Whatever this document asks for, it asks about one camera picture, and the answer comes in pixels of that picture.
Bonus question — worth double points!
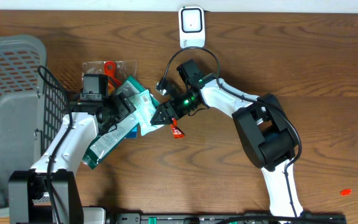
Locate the grey plastic basket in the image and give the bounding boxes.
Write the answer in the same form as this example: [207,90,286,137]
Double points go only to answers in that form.
[0,35,65,218]

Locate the white barcode scanner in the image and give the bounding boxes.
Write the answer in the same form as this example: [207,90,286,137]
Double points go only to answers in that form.
[178,6,206,49]

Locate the red snack stick packet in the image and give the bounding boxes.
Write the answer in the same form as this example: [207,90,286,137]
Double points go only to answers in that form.
[170,118,185,139]

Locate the red packaged item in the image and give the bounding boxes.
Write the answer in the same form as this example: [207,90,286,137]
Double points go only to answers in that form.
[82,60,137,94]

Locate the green packaged item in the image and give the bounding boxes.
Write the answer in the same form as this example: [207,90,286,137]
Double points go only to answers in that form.
[82,77,159,169]

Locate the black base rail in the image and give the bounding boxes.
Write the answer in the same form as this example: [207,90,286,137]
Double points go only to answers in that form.
[82,203,347,224]

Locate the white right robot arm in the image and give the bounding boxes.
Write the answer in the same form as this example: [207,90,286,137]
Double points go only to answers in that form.
[150,73,303,218]

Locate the small red floor marker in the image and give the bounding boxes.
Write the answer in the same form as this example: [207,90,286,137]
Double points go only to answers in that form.
[340,189,352,196]

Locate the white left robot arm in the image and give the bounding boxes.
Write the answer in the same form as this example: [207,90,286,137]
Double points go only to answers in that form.
[8,93,135,223]

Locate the pale green small packet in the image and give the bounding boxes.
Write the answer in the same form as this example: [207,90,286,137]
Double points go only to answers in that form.
[133,90,163,136]

